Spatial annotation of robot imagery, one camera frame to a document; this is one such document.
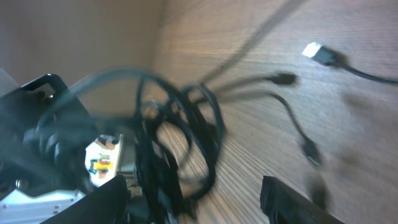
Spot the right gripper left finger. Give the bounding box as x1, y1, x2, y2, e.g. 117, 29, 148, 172
42, 175, 127, 224

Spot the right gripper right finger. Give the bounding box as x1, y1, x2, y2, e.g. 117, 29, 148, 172
260, 175, 343, 224

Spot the black USB cable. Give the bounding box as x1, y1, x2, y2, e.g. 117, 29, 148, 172
301, 41, 398, 86
37, 67, 324, 224

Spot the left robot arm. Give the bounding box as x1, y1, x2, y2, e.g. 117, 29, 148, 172
1, 74, 127, 223

